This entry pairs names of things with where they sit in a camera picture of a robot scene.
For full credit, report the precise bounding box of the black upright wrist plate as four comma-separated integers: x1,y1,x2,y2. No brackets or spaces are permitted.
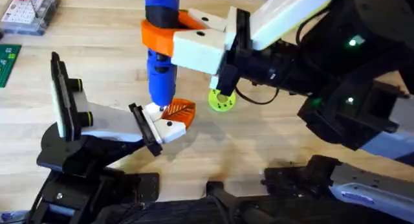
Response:
50,51,76,142

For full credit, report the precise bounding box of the green board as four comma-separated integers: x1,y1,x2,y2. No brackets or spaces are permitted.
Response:
0,43,23,89

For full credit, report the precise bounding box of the clear box of parts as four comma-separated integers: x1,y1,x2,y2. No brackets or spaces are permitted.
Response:
0,0,61,36

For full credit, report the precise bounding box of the green disc with holes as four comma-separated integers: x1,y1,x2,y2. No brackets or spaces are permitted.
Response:
207,87,237,113

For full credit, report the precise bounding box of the blue electric screwdriver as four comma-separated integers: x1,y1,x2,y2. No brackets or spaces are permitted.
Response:
143,0,181,108

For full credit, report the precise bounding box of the black cable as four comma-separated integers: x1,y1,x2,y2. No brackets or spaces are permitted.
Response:
234,85,281,106

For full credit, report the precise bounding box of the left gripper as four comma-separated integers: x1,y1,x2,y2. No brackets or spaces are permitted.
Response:
36,89,197,178

